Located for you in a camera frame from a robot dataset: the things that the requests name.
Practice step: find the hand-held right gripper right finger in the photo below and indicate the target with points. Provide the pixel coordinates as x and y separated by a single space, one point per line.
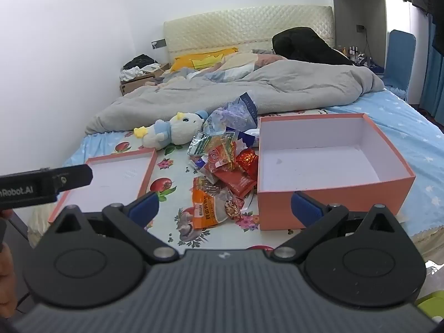
305 208

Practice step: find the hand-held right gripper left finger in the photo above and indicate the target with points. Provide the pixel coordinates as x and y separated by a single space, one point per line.
144 207

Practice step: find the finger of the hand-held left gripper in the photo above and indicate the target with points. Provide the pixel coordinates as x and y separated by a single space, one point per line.
74 177

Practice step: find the pink cardboard box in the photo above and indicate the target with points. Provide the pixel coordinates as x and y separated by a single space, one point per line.
277 211

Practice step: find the orange snack packet brown sticks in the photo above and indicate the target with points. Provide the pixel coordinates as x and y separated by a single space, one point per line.
204 208

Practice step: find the long red snack packet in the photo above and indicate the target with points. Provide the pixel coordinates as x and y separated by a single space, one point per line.
239 182

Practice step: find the small red snack packet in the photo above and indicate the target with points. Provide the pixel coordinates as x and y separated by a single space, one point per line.
233 208

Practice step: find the red gold foil packet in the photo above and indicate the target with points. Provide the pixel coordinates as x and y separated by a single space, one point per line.
247 161

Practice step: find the green label snack packet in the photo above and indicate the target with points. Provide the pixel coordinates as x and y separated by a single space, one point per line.
204 144

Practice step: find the red logo cracker packet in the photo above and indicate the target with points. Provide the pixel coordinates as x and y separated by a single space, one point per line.
218 158

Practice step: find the blue snack packet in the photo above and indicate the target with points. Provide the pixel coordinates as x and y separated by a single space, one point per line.
233 134

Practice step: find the pink box lid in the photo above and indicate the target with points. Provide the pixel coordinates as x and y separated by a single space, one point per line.
114 173

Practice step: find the white blue plush duck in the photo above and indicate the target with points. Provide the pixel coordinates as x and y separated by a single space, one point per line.
180 128

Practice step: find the brown cardboard box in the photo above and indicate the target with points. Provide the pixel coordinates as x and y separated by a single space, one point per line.
135 85

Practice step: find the blue floral tissue pack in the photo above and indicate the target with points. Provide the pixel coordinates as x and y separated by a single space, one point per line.
229 114

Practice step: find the floral blue bed sheet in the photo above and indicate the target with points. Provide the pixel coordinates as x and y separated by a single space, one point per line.
399 118

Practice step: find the grey blanket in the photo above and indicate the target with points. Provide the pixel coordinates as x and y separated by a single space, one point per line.
242 93

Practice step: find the pile of clothes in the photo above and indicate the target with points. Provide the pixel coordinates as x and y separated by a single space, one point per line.
138 62

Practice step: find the patchwork quilt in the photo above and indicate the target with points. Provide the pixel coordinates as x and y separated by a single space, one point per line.
239 66

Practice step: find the yellow pillow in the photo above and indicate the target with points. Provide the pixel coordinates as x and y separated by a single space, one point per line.
197 59

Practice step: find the green plastic object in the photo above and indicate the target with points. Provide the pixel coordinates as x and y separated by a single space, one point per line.
432 305

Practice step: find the row of small bottles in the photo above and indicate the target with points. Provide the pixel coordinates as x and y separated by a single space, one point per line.
352 52

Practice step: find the black jacket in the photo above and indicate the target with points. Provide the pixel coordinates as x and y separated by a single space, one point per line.
305 45

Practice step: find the blue chair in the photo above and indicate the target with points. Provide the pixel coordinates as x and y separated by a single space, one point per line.
399 59

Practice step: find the blue curtain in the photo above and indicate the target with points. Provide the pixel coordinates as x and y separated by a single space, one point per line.
433 83

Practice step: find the cream quilted headboard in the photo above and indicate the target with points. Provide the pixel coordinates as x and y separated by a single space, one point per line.
242 27

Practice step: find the grey wardrobe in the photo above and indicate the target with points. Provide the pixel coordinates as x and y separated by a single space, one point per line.
374 10

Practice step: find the hanging dark clothes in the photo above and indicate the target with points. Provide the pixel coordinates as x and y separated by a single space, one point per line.
430 0

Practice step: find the grey wall socket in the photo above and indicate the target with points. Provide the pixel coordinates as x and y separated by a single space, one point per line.
159 44

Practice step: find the black wall socket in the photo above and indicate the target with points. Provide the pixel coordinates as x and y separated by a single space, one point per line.
361 27

